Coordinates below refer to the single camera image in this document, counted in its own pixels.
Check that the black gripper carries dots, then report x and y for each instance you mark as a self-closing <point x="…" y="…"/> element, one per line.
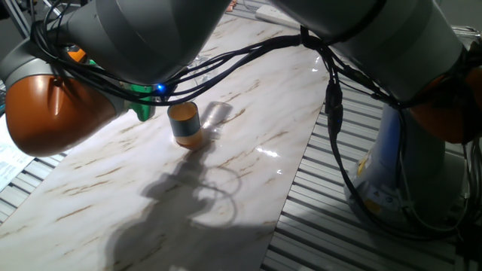
<point x="162" y="93"/>

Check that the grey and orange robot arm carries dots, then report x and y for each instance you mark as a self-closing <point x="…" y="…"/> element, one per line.
<point x="150" y="37"/>

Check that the teal and tan cup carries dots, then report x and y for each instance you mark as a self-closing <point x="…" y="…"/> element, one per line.
<point x="184" y="126"/>

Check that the white marble pattern board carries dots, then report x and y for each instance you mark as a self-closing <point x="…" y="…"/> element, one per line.
<point x="132" y="180"/>

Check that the orange and black teach pendant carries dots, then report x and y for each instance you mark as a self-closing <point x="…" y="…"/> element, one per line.
<point x="77" y="54"/>

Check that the white power strip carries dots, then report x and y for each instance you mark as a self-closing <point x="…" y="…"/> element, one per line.
<point x="273" y="15"/>

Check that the white printed paper sheet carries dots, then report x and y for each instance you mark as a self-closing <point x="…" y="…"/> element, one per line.
<point x="11" y="162"/>

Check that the aluminium frame leg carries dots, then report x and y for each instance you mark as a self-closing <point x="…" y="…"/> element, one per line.
<point x="17" y="17"/>

